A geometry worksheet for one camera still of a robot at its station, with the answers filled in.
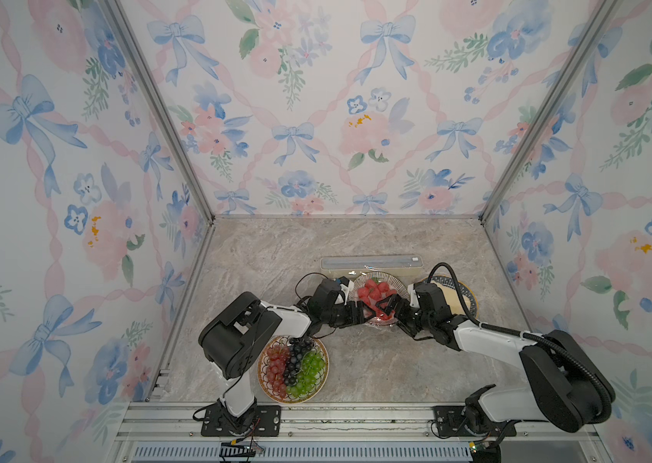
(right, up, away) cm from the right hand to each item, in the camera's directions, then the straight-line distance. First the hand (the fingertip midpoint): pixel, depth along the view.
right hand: (384, 310), depth 89 cm
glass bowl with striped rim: (+1, +9, +10) cm, 14 cm away
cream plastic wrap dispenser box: (+10, +13, +9) cm, 19 cm away
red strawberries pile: (-3, +5, +6) cm, 8 cm away
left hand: (-4, -1, -2) cm, 4 cm away
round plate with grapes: (-20, -17, -11) cm, 29 cm away
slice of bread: (+24, +1, +7) cm, 25 cm away
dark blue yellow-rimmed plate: (+29, +5, +8) cm, 30 cm away
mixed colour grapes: (-26, -14, -10) cm, 32 cm away
